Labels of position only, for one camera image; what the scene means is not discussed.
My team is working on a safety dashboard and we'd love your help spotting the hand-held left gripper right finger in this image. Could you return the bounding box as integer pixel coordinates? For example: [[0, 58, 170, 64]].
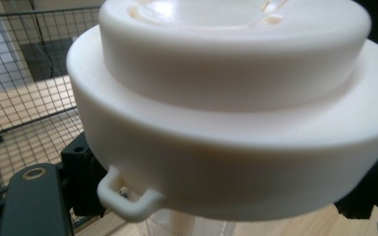
[[334, 146, 378, 220]]

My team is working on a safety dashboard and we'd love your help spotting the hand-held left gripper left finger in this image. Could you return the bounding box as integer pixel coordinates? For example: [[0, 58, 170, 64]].
[[60, 131, 110, 218]]

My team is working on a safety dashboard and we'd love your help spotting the black wire mesh basket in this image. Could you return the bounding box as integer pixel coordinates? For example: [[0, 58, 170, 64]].
[[0, 5, 103, 228]]

